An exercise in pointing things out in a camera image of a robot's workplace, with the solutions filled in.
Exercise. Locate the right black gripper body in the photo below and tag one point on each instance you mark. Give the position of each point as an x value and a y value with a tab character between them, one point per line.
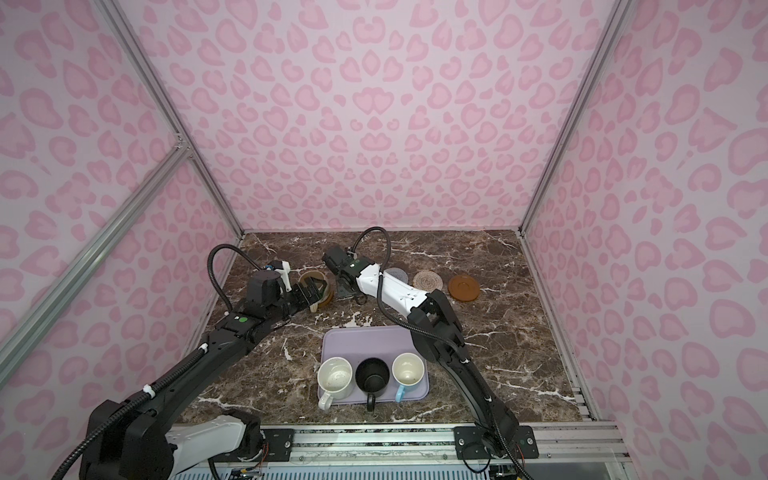
341	276

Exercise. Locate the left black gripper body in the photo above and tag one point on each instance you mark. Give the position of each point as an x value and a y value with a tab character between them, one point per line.
294	301

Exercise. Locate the beige ceramic mug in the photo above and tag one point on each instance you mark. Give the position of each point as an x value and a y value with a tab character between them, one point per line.
316	279

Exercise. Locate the blue woven round coaster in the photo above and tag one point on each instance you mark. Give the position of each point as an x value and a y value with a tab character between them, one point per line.
398	274

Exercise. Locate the multicolour woven round coaster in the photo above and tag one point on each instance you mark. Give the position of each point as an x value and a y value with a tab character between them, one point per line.
427	280

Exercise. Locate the brown wooden saucer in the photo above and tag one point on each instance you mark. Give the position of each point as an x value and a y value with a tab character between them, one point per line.
325	300
464	288

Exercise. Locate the paw shaped cork coaster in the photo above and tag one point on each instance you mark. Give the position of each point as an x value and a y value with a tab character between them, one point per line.
345	292

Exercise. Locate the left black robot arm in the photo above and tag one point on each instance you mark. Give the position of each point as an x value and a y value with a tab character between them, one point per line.
128	439

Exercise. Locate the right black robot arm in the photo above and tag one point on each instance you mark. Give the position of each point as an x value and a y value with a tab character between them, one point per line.
437	335

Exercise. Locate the lavender silicone tray mat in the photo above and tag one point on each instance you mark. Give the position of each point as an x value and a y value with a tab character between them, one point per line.
386	343

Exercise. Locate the black mug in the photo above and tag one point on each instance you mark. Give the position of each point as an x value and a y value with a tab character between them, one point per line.
372	377

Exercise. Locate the white mug with handle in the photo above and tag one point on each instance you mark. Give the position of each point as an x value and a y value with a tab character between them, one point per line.
335	377

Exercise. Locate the white mug blue handle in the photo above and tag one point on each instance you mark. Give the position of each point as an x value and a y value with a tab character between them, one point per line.
408	370

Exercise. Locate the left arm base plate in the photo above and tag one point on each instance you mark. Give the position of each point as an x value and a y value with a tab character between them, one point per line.
267	445

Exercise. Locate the aluminium front rail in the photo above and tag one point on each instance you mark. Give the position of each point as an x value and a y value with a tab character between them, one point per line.
574	443

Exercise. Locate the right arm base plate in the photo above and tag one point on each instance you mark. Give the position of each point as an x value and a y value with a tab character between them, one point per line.
475	443

